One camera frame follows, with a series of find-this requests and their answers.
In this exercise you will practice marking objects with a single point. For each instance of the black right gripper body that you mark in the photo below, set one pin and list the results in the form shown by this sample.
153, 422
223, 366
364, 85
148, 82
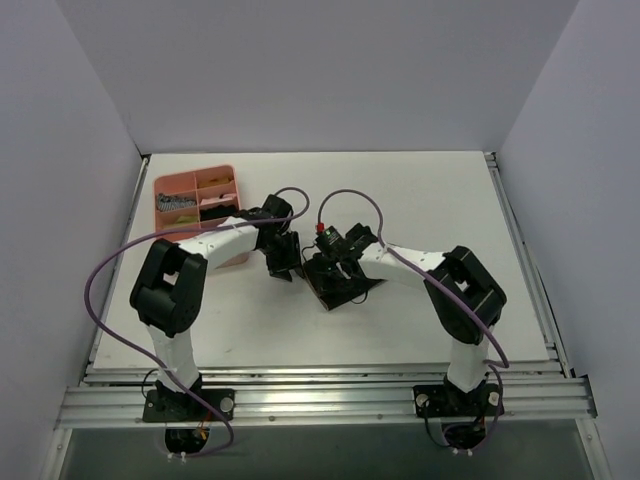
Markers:
329, 273

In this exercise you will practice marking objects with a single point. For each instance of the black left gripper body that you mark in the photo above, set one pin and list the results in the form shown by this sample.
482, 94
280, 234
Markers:
284, 255

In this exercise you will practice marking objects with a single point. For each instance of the black striped underwear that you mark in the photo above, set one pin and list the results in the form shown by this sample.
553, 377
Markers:
331, 301

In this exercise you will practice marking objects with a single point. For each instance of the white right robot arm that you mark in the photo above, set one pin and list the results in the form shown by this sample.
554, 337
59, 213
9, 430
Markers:
467, 300

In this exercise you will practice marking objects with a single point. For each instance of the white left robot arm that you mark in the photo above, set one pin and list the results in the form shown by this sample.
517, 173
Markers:
168, 292

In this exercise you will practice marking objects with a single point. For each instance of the pink garment in box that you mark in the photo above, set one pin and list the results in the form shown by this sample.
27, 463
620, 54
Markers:
215, 200

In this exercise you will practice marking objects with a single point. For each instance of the black rolled garment in box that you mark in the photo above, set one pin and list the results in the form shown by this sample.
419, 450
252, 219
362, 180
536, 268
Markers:
217, 212

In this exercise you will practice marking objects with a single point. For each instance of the pink compartment organizer box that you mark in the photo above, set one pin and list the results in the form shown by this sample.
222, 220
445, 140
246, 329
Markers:
199, 198

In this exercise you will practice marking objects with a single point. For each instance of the yellow garment in box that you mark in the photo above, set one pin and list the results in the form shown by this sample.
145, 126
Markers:
211, 179

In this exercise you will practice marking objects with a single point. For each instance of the olive garment in box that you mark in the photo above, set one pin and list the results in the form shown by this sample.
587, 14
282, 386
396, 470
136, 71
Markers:
181, 221

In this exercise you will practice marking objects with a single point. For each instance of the striped rolled garment in box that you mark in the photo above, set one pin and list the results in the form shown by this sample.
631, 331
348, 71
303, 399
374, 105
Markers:
167, 203

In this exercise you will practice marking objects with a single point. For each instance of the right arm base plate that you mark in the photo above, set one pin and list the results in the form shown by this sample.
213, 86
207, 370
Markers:
444, 400

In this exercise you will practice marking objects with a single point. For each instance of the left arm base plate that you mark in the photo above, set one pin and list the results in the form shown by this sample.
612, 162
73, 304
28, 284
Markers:
166, 406

